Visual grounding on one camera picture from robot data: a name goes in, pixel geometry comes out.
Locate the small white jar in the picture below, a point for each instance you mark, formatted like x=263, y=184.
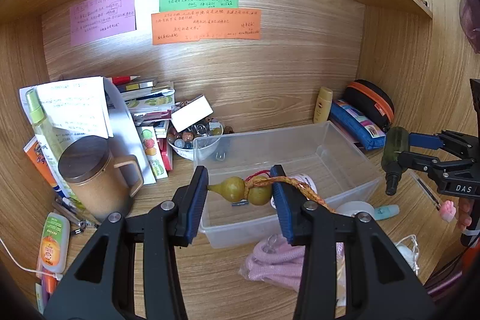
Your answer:
x=303, y=183

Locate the orange paper note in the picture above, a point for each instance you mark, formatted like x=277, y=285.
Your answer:
x=206, y=25

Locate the small teal tube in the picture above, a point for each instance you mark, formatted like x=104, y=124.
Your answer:
x=386, y=212

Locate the pink paper note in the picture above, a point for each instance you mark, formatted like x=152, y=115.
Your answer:
x=103, y=16

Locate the black case with orange zip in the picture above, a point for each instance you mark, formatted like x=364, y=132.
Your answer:
x=369, y=98

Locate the wooden desktop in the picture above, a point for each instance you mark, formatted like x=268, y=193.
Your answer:
x=217, y=286

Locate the orange carton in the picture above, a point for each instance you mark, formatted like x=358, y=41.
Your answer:
x=39, y=162

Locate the person's right hand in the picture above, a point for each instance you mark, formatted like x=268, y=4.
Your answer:
x=465, y=215

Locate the yellow lotion bottle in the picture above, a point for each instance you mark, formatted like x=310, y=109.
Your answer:
x=322, y=106

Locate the brown mug with lid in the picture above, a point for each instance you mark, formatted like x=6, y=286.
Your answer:
x=93, y=177

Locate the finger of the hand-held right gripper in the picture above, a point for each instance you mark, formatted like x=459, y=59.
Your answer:
x=423, y=140
x=416, y=158

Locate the dark green spray bottle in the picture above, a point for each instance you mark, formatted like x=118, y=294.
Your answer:
x=393, y=147

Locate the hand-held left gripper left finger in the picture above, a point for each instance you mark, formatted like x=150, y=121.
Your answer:
x=198, y=205

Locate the white card box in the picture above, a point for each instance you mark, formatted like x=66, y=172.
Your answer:
x=191, y=113

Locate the pale green spray bottle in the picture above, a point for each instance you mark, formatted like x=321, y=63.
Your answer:
x=41, y=128

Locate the blue patchwork pencil case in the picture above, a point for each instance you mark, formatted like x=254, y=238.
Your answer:
x=356, y=125

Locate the white bowl of beads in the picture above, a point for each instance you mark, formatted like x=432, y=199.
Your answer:
x=187, y=147

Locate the pink paw charm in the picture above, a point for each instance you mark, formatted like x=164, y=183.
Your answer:
x=448, y=211

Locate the clear plastic storage box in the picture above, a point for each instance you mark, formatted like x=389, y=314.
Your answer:
x=337, y=170

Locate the small brown trinket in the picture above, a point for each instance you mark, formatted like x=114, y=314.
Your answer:
x=228, y=128

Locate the white tape roll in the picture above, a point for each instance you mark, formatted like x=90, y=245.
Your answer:
x=354, y=209

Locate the white paper sheets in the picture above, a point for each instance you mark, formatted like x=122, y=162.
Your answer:
x=82, y=106

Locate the green paper note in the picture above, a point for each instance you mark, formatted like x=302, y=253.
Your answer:
x=198, y=3

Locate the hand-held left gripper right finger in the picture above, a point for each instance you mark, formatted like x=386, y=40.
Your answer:
x=281, y=209

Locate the orange label sanitizer bottle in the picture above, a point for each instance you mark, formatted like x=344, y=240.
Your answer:
x=54, y=241

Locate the stack of books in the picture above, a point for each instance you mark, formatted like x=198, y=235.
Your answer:
x=153, y=106

